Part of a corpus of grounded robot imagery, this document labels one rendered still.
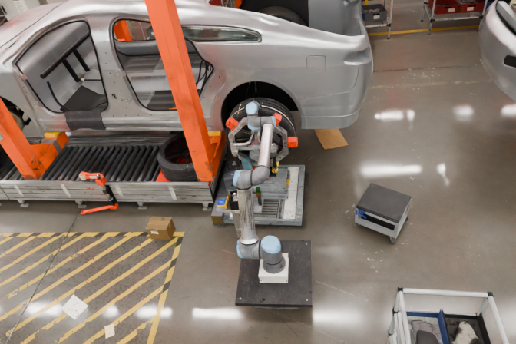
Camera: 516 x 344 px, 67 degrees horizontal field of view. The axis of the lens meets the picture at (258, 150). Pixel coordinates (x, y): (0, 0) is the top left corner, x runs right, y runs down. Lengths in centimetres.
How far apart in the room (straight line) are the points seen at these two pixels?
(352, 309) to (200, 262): 145
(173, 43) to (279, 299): 211
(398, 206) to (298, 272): 112
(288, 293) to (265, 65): 194
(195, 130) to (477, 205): 284
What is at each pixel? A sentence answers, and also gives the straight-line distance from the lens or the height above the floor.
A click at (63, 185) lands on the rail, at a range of 478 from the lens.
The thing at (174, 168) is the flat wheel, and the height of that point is 50.
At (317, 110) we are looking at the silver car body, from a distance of 379.
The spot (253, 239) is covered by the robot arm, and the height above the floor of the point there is 68.
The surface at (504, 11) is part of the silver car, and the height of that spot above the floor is 134.
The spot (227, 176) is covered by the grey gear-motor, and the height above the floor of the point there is 40.
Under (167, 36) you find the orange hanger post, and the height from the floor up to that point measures 202.
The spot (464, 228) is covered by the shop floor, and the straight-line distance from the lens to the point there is 422.
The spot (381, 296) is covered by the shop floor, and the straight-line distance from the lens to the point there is 363.
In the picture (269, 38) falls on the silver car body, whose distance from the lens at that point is 350.
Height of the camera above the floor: 312
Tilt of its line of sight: 40 degrees down
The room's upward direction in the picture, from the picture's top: 9 degrees counter-clockwise
